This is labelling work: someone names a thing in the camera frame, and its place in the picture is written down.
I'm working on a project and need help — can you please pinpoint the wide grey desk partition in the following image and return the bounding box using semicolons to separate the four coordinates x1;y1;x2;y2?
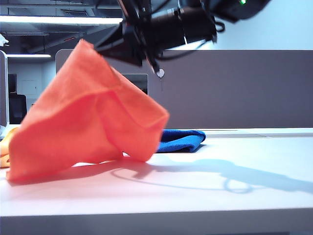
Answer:
55;49;313;130

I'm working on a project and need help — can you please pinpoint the orange microfiber rag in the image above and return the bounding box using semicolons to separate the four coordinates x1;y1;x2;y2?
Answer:
6;39;170;182

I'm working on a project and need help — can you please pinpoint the yellow microfiber rag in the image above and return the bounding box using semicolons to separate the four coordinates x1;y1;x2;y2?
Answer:
0;127;20;168

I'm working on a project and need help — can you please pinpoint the narrow grey desk partition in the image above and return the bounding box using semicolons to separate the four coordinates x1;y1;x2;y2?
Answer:
0;50;10;126

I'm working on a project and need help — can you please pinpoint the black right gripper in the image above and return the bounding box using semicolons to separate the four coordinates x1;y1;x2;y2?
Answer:
93;14;163;67

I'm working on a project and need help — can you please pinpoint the short ceiling light strip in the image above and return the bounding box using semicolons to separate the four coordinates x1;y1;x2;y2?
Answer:
7;54;51;58

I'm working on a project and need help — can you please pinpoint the blue microfiber rag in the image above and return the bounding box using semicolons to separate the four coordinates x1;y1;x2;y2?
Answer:
156;129;206;154

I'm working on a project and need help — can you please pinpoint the long ceiling light strip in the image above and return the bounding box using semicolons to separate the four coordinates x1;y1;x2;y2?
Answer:
0;16;124;25

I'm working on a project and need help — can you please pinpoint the white hexagonal adhesive hook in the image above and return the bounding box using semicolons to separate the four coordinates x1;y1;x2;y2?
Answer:
156;69;165;91

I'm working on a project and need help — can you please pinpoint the square standing mirror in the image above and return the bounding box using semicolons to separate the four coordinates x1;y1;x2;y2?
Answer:
122;74;149;96

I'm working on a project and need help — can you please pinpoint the black office chair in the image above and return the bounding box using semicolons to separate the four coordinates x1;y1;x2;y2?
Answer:
8;94;27;124

